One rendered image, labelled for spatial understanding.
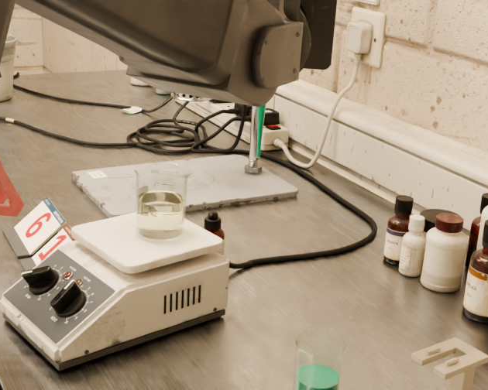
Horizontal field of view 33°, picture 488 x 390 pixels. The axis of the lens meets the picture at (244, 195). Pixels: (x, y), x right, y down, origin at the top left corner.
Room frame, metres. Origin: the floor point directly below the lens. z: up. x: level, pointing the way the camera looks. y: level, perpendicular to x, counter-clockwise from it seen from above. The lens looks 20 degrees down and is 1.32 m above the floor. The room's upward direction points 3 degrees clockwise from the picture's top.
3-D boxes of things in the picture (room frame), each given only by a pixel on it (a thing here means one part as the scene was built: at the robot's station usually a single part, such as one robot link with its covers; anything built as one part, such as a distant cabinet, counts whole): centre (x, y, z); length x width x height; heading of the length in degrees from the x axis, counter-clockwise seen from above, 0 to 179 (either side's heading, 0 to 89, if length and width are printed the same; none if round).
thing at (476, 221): (0.93, -0.30, 0.95); 0.04 x 0.04 x 0.10
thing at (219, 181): (1.18, 0.09, 0.91); 0.30 x 0.20 x 0.01; 119
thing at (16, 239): (0.94, 0.26, 0.92); 0.09 x 0.06 x 0.04; 28
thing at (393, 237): (0.94, -0.20, 0.94); 0.03 x 0.03 x 0.08
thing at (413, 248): (0.91, -0.21, 0.94); 0.03 x 0.03 x 0.07
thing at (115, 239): (0.78, 0.10, 0.98); 0.12 x 0.12 x 0.01; 40
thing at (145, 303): (0.76, 0.12, 0.94); 0.22 x 0.13 x 0.08; 130
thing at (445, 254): (0.88, -0.24, 0.94); 0.05 x 0.05 x 0.09
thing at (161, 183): (0.78, 0.08, 1.02); 0.06 x 0.05 x 0.08; 85
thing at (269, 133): (1.57, 0.04, 0.92); 0.40 x 0.06 x 0.04; 29
